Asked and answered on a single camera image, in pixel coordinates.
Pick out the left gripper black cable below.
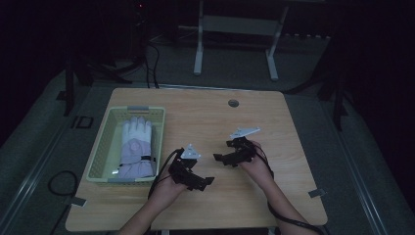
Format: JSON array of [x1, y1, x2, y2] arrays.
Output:
[[147, 147, 184, 201]]

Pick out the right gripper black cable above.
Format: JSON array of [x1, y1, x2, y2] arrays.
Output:
[[253, 142, 329, 235]]

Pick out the black tripod stand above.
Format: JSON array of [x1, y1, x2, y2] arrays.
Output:
[[283, 32, 350, 132], [63, 55, 133, 118]]

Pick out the grey tape piece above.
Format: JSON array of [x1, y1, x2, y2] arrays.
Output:
[[307, 188, 328, 199], [63, 196, 88, 208]]

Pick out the metal floor rail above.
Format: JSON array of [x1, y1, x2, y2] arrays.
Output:
[[336, 130, 391, 235], [0, 123, 68, 231]]

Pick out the black hanging cables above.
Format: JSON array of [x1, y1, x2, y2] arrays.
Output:
[[143, 41, 161, 90]]

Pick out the black floor cable loop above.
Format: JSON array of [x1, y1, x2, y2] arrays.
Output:
[[47, 169, 79, 235]]

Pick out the purple and white glove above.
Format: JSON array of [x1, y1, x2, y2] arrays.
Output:
[[116, 116, 158, 180]]

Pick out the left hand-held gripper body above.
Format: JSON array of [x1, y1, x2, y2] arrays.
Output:
[[167, 143, 202, 189]]

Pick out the pale green plastic basket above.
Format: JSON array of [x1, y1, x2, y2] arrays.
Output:
[[85, 105, 166, 184]]

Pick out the person's right hand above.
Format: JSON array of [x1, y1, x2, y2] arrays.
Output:
[[239, 140, 275, 184]]

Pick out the white metal stand frame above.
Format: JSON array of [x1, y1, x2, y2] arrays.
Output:
[[193, 0, 290, 82]]

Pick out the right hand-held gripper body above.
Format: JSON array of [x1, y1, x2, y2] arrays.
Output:
[[227, 126, 261, 166]]

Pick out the black rectangular floor marker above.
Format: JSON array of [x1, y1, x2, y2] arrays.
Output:
[[70, 115, 95, 129]]

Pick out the person's left hand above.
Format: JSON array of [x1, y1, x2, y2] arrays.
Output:
[[150, 165, 189, 209]]

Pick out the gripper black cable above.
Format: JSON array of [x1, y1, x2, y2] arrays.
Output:
[[147, 147, 184, 201], [253, 142, 329, 235]]

